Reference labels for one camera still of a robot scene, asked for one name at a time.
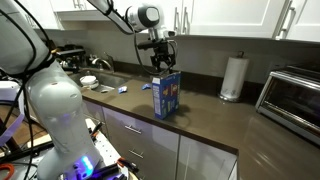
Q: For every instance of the white wall cabinet door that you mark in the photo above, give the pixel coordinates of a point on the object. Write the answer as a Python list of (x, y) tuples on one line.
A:
[(306, 20), (66, 4), (43, 13), (233, 16)]

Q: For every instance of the red black hand tool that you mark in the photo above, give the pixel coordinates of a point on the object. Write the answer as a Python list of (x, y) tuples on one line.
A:
[(96, 129), (128, 164)]

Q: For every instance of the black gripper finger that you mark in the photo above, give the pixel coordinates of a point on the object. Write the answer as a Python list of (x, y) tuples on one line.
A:
[(170, 66), (156, 66)]

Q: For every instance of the blue snack pack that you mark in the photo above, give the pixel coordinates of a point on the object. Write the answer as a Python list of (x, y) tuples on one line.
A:
[(146, 86), (122, 89)]

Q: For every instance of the metal paper towel holder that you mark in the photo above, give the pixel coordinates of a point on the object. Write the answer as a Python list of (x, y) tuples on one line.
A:
[(230, 98)]

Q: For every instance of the blue cardboard snack box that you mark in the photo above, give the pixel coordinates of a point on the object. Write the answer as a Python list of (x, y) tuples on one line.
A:
[(166, 96)]

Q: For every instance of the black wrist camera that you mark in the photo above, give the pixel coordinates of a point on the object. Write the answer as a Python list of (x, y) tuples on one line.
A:
[(145, 44)]

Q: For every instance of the grey base cabinet door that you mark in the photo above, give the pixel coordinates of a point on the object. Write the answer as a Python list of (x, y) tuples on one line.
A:
[(203, 160), (95, 115)]

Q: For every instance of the grey drawer stack front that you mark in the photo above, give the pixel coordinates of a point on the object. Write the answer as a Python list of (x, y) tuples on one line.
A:
[(146, 140)]

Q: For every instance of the chrome sink faucet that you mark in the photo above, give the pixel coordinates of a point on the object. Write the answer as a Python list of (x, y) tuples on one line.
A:
[(100, 61)]

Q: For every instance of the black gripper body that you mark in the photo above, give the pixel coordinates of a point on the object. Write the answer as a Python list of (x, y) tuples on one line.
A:
[(163, 51)]

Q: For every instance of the white paper towel roll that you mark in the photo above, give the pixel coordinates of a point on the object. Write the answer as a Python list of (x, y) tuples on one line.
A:
[(234, 76)]

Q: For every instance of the white perforated work table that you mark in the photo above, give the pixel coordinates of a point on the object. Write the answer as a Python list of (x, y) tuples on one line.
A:
[(106, 146)]

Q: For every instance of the black coffee machine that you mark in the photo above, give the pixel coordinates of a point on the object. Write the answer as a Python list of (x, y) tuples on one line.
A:
[(70, 56)]

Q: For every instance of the stainless toaster oven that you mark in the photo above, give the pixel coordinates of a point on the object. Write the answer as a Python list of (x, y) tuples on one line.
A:
[(290, 103)]

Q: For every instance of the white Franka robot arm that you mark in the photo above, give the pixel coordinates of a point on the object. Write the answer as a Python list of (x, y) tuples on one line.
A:
[(56, 100)]

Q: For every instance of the stainless kitchen sink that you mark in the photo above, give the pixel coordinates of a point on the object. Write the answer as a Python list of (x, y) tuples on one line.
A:
[(111, 80)]

